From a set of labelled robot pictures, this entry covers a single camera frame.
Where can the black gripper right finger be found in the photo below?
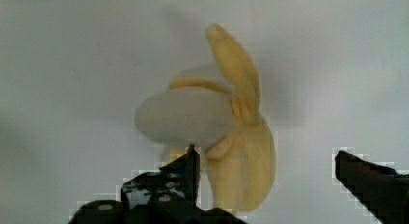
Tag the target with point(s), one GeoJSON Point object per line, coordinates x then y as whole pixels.
{"type": "Point", "coordinates": [380, 189]}

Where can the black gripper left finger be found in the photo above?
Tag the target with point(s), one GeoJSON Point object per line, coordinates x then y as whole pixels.
{"type": "Point", "coordinates": [167, 196]}

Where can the peeled toy banana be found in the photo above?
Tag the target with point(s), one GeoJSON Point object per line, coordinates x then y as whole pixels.
{"type": "Point", "coordinates": [217, 110]}

